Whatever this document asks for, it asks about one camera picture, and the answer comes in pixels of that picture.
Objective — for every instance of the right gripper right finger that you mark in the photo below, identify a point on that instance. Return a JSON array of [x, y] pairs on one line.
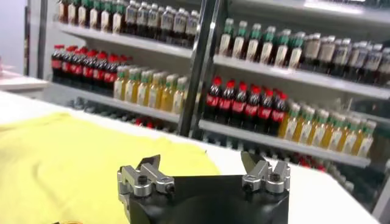
[[268, 178]]

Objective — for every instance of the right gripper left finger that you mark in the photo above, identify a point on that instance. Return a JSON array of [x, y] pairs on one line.
[[143, 179]]

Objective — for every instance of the yellow-green t-shirt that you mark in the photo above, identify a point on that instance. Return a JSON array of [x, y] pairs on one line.
[[61, 167]]

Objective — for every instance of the yellow tea bottle green label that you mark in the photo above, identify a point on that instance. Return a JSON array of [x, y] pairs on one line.
[[153, 94], [167, 97], [179, 100], [348, 140], [333, 137], [364, 144], [289, 126], [142, 92], [304, 130], [318, 134], [119, 86], [131, 89]]

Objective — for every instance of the cola bottle red cap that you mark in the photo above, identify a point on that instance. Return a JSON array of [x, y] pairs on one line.
[[212, 100], [88, 72], [99, 74], [252, 110], [65, 67], [75, 69], [277, 116], [225, 104], [110, 77], [239, 106], [56, 64], [264, 113]]

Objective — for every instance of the dark tea bottle green cap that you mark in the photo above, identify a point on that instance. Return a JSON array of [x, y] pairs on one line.
[[239, 45], [63, 12], [226, 42], [82, 15], [267, 51], [253, 48], [295, 56], [117, 21], [281, 54], [94, 18], [72, 13], [105, 19]]

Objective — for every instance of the dark bottle beige label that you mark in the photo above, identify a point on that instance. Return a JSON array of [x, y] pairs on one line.
[[326, 53], [311, 50]]

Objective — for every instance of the dark bottle white blue label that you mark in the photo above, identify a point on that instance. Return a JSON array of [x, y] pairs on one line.
[[179, 26], [356, 59], [384, 65], [131, 18], [340, 56], [142, 19], [153, 22], [167, 24], [192, 29], [372, 62]]

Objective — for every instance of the white side table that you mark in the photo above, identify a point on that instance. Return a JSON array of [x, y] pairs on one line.
[[21, 82]]

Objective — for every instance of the black framed glass door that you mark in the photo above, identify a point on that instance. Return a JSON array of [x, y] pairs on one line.
[[42, 39]]

